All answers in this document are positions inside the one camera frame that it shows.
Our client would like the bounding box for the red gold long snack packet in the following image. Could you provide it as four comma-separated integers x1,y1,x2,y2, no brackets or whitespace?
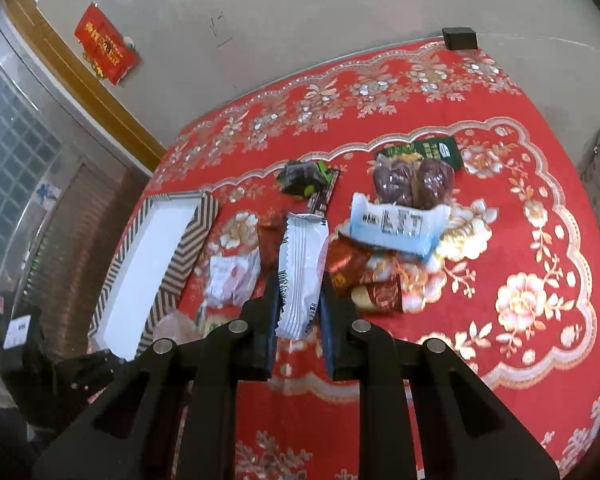
351,278,403,315

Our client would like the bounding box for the bag of red dates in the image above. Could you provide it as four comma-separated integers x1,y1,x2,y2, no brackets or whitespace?
372,136,463,210

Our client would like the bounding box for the striped white cardboard box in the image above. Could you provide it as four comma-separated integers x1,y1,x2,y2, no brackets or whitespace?
87,191,220,361

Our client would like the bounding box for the small black box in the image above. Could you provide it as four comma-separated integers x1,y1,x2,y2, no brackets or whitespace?
442,27,478,51

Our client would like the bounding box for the dark brown chocolate bar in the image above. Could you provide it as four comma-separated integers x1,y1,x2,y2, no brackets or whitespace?
308,168,340,217

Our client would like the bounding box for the black green candy packet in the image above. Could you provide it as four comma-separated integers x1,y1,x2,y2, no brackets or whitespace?
276,160,330,198

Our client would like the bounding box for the red floral tablecloth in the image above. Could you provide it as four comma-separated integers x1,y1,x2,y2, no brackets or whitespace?
86,39,600,480

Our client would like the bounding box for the pink strawberry snack bag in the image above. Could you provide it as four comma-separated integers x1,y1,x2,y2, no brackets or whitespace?
204,248,261,308

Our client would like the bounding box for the red orange snack packet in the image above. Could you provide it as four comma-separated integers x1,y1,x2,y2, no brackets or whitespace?
258,218,286,274

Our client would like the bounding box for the red paper wall poster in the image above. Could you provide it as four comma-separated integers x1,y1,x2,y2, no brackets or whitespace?
74,2,140,86

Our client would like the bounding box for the dark red square snack packet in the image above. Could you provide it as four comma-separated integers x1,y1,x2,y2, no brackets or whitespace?
325,236,372,296

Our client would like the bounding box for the blue white snack packet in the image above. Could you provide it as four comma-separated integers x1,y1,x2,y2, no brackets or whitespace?
349,193,452,258

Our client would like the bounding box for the white wafer snack packet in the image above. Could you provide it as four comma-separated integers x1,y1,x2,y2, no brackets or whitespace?
275,214,329,340

